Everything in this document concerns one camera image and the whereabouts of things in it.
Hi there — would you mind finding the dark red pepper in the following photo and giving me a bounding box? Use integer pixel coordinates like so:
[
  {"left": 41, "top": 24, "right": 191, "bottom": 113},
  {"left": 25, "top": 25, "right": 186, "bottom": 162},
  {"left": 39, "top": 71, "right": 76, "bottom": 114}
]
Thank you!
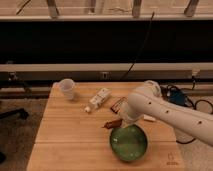
[{"left": 102, "top": 119, "right": 122, "bottom": 129}]

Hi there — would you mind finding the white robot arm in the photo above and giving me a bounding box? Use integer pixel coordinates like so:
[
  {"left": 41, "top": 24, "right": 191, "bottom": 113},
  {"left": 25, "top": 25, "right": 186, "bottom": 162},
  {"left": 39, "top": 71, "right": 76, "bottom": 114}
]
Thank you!
[{"left": 119, "top": 80, "right": 213, "bottom": 146}]

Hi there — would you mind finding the green ceramic bowl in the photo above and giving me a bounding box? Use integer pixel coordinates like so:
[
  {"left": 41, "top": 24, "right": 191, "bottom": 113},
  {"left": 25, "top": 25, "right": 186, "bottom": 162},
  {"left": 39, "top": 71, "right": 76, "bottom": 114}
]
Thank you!
[{"left": 109, "top": 125, "right": 148, "bottom": 162}]

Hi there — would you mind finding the brown snack bar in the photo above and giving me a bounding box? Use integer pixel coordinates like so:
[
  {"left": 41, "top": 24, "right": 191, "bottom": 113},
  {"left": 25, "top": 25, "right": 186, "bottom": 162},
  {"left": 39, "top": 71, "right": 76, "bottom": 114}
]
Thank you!
[{"left": 110, "top": 97, "right": 127, "bottom": 114}]

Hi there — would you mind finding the clear plastic measuring cup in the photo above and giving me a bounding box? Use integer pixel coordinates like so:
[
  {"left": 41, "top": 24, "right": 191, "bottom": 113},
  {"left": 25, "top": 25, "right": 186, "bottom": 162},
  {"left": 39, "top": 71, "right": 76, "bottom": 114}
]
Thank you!
[{"left": 58, "top": 79, "right": 75, "bottom": 100}]

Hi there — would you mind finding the white rectangular block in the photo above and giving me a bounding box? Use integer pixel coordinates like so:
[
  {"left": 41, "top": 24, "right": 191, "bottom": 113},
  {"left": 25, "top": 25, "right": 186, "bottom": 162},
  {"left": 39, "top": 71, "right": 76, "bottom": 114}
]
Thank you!
[{"left": 143, "top": 115, "right": 156, "bottom": 122}]

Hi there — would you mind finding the black chair base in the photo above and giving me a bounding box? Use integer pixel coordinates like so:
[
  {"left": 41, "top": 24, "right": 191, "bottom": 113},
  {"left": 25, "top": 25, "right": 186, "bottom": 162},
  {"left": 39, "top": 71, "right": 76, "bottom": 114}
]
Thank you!
[{"left": 0, "top": 108, "right": 29, "bottom": 119}]

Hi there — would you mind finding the black hanging cable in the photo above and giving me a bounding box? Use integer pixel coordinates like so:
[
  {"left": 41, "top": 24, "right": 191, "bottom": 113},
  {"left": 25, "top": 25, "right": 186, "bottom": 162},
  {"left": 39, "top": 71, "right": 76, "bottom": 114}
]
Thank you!
[{"left": 118, "top": 11, "right": 156, "bottom": 82}]

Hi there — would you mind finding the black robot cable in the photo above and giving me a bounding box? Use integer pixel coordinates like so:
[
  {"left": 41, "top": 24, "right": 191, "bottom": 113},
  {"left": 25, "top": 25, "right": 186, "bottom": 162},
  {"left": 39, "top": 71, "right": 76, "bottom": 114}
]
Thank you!
[{"left": 160, "top": 84, "right": 213, "bottom": 145}]

